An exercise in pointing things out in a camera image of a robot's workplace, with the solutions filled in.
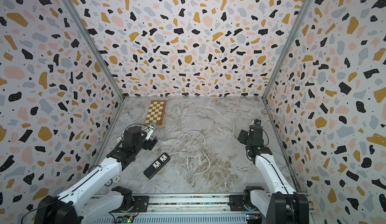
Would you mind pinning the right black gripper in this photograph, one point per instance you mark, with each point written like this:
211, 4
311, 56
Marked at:
243, 135

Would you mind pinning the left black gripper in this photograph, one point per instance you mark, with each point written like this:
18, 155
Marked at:
150, 143

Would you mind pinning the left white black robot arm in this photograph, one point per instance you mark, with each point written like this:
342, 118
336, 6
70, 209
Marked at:
72, 205

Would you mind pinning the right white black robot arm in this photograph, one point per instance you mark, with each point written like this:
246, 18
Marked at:
282, 204

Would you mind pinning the wooden chessboard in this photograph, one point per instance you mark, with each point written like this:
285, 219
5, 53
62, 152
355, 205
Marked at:
156, 113

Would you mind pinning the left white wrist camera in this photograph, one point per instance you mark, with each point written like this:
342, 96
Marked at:
151, 127

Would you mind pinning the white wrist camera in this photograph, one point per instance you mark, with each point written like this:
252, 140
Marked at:
151, 127
256, 124

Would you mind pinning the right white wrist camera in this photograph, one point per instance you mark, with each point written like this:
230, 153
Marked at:
256, 124

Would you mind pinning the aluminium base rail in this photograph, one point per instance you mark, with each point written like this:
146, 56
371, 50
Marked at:
188, 208

